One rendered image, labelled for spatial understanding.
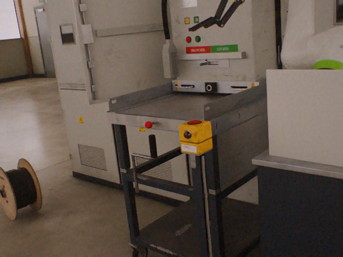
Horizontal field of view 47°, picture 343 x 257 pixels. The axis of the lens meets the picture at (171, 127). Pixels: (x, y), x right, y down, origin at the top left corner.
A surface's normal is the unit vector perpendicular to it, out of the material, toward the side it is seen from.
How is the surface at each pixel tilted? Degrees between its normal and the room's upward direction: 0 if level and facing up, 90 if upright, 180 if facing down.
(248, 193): 90
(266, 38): 90
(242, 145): 90
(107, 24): 90
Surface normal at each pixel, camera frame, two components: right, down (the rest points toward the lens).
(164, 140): -0.65, 0.26
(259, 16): 0.76, 0.09
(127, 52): 0.39, 0.19
